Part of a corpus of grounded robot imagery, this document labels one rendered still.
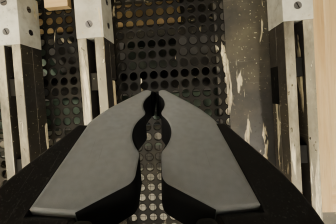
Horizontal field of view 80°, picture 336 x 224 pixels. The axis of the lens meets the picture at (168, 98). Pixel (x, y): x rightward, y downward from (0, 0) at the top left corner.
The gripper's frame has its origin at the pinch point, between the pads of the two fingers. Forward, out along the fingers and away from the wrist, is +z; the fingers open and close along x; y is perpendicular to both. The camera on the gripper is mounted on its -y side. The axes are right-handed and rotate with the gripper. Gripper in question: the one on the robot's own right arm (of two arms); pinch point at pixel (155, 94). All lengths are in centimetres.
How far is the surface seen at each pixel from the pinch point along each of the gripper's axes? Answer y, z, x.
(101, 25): 1.6, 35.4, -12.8
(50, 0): -3, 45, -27
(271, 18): 0.4, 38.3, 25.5
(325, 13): -1, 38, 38
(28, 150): 26.6, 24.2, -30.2
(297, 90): 14.3, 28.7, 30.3
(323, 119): 21, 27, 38
